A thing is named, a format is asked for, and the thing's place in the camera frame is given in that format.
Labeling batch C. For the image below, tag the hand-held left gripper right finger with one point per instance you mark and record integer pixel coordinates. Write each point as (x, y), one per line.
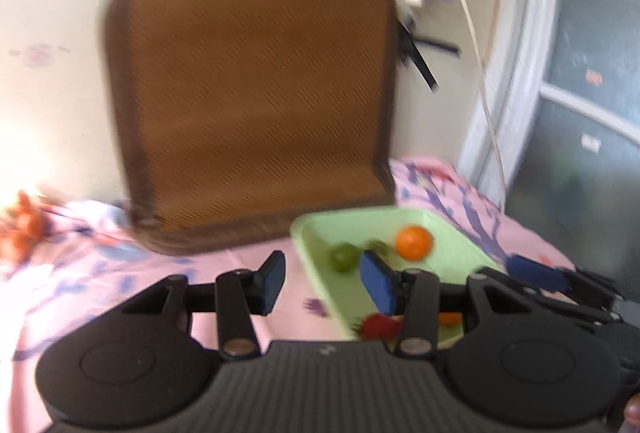
(377, 283)

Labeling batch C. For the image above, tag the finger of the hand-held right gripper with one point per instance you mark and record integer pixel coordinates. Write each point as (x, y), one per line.
(575, 310)
(532, 274)

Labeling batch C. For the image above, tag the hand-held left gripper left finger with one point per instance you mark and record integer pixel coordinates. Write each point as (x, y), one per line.
(272, 283)

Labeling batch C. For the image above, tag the green tomato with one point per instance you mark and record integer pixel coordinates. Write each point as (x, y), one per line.
(343, 258)

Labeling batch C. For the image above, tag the red tomato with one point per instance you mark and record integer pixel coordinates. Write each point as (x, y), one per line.
(380, 327)

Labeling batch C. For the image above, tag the large orange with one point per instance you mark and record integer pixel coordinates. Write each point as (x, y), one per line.
(413, 243)

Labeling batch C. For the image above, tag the green plastic basket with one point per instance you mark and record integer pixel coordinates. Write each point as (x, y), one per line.
(320, 238)

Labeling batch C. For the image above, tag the orange tomato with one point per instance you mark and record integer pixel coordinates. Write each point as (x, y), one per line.
(450, 319)

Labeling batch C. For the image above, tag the person's right hand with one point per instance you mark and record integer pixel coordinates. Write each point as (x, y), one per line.
(634, 415)

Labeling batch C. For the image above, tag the white sticker on glass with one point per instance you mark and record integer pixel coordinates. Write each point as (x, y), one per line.
(591, 142)

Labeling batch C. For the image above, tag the pink printed bed sheet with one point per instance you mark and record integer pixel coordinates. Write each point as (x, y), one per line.
(125, 273)

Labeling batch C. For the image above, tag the brown woven seat cushion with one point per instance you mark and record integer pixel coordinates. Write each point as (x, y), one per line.
(250, 103)

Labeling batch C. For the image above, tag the red sticker on glass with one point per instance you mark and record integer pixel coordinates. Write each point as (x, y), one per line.
(593, 77)

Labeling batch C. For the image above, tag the white framed glass door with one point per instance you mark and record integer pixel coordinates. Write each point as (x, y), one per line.
(590, 38)

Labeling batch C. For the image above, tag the orange toy at left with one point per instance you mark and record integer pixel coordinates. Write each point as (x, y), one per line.
(22, 228)

